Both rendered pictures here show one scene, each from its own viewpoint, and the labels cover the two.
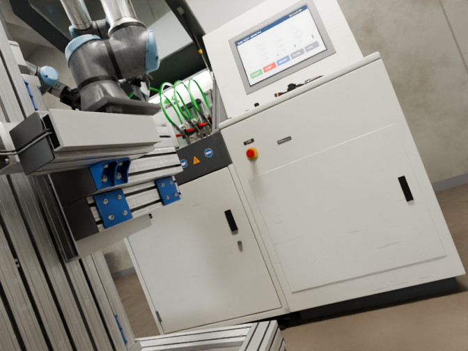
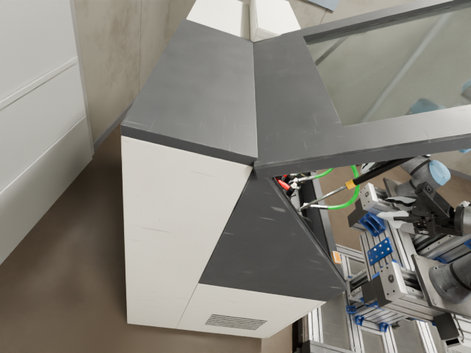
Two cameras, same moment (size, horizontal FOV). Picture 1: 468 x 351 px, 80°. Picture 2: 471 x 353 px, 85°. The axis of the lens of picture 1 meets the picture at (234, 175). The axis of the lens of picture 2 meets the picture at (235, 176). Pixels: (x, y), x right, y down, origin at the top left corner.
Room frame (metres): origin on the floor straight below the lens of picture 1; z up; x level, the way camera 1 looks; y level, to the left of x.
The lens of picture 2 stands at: (2.26, 0.84, 1.84)
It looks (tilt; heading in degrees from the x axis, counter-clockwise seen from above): 44 degrees down; 239
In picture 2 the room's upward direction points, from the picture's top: 23 degrees clockwise
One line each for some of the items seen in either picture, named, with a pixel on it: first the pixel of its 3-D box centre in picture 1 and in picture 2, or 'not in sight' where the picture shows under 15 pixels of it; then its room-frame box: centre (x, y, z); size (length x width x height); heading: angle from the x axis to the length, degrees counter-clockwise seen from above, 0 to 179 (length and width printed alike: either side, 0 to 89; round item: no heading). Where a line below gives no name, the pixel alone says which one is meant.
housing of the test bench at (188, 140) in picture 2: not in sight; (188, 163); (1.95, -0.22, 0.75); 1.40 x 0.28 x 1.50; 73
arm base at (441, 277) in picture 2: not in sight; (455, 279); (1.05, 0.73, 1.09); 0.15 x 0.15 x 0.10
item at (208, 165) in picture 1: (164, 173); (316, 224); (1.38, 0.32, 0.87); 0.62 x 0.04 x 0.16; 73
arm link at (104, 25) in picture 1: (113, 27); not in sight; (1.19, 0.25, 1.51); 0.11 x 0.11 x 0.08; 14
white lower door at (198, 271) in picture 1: (193, 255); not in sight; (1.37, 0.32, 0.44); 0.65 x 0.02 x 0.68; 73
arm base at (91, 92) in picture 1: (104, 100); (414, 191); (0.84, 0.28, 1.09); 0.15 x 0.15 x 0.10
